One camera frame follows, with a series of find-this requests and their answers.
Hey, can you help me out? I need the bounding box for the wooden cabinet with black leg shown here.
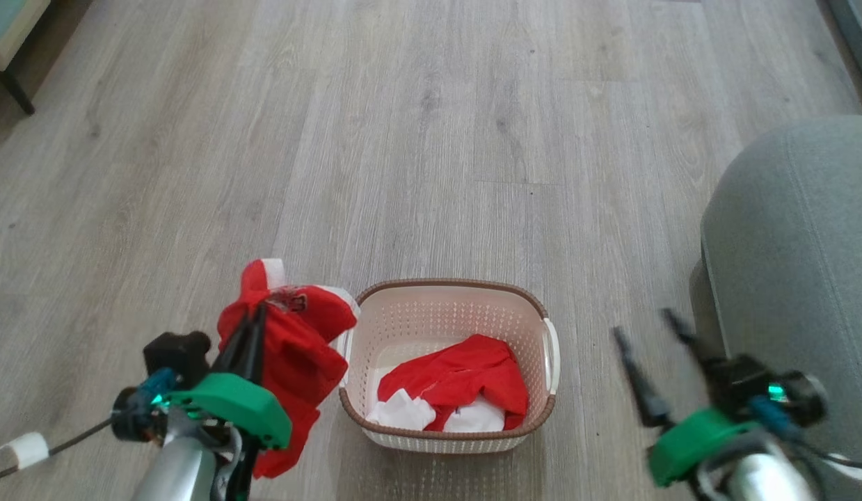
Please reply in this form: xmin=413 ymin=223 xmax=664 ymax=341
xmin=0 ymin=0 xmax=52 ymax=116

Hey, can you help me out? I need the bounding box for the red jersey with print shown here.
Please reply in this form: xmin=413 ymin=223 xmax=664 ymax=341
xmin=217 ymin=258 xmax=360 ymax=480

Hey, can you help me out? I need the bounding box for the dark grey skirting strip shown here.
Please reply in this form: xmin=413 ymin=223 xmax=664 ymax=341
xmin=824 ymin=0 xmax=862 ymax=79

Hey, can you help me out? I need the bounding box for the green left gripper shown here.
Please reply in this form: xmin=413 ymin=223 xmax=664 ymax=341
xmin=111 ymin=302 xmax=293 ymax=451

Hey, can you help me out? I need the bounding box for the black cable with white tag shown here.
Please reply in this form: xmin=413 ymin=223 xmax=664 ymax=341
xmin=0 ymin=416 xmax=115 ymax=485
xmin=799 ymin=438 xmax=862 ymax=484

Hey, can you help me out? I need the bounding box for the red and white garment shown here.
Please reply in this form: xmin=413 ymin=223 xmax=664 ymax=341
xmin=365 ymin=334 xmax=529 ymax=434

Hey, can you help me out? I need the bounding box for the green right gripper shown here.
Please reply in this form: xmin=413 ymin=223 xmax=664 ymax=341
xmin=612 ymin=308 xmax=760 ymax=488

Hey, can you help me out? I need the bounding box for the white laundry basket brown rim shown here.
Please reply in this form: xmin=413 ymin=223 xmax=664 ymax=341
xmin=337 ymin=278 xmax=562 ymax=455

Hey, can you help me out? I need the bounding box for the grey fabric sofa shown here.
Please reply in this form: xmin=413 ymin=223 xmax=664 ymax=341
xmin=689 ymin=114 xmax=862 ymax=501

